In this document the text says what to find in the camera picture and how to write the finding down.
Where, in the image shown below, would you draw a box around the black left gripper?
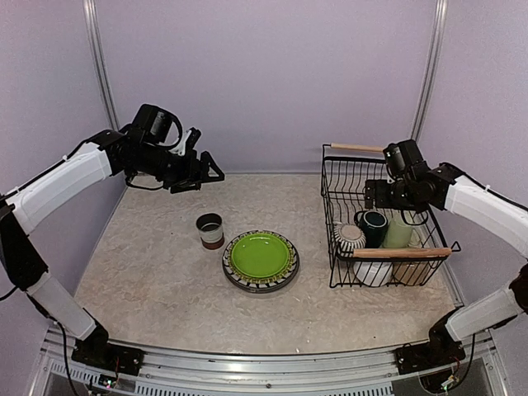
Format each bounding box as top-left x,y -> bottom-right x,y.
130,142 -> 225,193

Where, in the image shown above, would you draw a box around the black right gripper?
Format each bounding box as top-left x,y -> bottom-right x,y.
366,177 -> 424,210

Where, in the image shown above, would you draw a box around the dark green mug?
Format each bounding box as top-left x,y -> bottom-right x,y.
354,210 -> 389,248

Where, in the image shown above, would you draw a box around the brown white small bowl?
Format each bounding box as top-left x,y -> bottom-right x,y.
196,213 -> 224,250

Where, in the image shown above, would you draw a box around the lime green plate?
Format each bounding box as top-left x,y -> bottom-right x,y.
229,232 -> 290,280

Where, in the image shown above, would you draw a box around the yellow green woven plate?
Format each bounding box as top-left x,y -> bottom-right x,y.
226,230 -> 294,284

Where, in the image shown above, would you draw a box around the white plate dark stripes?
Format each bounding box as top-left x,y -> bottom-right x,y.
222,230 -> 300,294

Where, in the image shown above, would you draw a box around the grey reindeer plate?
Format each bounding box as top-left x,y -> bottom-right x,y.
222,265 -> 300,294

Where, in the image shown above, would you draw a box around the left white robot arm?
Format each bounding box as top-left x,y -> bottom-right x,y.
1,128 -> 225,367

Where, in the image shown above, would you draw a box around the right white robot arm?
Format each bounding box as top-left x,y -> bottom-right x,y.
365,161 -> 527,366

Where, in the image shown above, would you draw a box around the light green cup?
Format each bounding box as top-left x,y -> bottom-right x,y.
381,213 -> 413,248

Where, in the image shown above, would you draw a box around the striped black white cup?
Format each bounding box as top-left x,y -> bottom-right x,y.
333,223 -> 366,257

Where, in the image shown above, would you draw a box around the clear glass cup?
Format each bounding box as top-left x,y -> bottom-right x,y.
408,229 -> 422,248

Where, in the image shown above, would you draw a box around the beige cup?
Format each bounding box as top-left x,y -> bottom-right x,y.
393,262 -> 429,286

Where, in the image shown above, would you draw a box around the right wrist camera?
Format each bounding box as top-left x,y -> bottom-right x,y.
383,139 -> 427,180

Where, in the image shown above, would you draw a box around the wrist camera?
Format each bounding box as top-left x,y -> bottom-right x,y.
383,139 -> 427,180
131,104 -> 201,157

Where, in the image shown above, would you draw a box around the black wire dish rack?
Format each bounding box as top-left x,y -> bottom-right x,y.
321,143 -> 461,288

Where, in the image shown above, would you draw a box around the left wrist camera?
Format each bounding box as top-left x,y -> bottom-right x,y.
131,104 -> 201,157

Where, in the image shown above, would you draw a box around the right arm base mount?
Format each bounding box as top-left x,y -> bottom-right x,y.
394,342 -> 466,375

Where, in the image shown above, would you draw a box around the aluminium front rail frame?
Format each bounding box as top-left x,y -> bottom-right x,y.
28,325 -> 508,396

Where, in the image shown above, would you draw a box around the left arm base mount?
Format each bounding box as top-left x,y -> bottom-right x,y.
72,343 -> 144,376

